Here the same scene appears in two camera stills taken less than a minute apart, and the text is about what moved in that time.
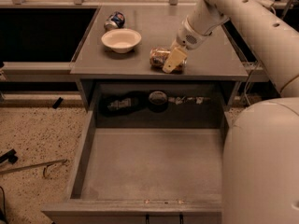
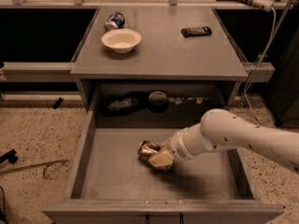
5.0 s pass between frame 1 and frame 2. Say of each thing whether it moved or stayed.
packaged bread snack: moved
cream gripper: moved
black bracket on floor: stayed
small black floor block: stayed
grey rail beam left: stayed
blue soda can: stayed
